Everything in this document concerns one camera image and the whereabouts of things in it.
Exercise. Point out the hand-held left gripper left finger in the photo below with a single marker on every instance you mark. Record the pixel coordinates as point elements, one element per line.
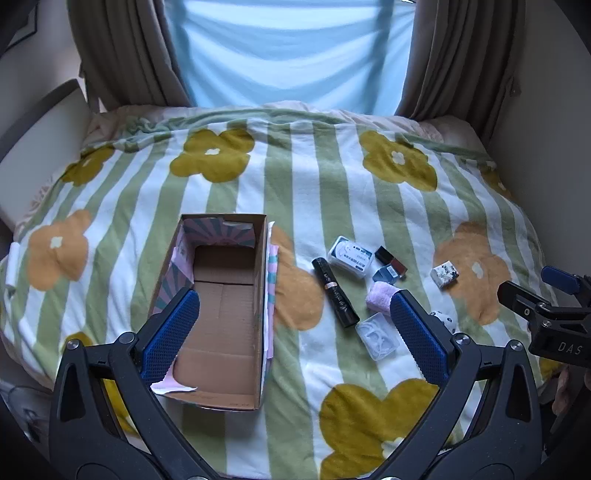
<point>171,336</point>

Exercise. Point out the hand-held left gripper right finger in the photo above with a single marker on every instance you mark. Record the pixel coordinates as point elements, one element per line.
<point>418,337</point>

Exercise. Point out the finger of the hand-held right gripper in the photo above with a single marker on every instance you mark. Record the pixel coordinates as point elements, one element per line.
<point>561,278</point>
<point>521,297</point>

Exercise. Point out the cardboard box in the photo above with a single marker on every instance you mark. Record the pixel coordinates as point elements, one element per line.
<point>221,295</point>

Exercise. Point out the black garbage bag roll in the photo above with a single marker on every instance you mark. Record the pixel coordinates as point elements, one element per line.
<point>334,293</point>

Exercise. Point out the white and black round item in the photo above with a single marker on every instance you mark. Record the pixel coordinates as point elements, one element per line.
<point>444,321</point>

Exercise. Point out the clear plastic box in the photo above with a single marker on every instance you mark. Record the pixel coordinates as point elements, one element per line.
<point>376,336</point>

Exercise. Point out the pink rolled towel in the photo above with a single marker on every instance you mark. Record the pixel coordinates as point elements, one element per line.
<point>379,299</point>

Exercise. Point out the small white patterned box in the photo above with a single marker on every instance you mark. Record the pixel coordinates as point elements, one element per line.
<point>444,273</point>

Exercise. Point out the small blue box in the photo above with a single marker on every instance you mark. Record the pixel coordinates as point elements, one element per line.
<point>384,274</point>

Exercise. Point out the red bottle with black cap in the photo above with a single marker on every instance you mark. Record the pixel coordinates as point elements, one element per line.
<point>393,264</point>

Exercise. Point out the white packet with blue label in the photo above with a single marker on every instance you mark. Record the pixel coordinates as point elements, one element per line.
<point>351,256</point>

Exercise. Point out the striped flower blanket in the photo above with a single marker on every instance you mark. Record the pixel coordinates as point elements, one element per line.
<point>323,184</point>

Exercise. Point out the brown curtain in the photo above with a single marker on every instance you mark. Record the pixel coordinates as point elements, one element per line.
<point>124,50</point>
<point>457,55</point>

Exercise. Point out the light blue sheer curtain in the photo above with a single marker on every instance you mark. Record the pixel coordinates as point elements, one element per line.
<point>291,50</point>

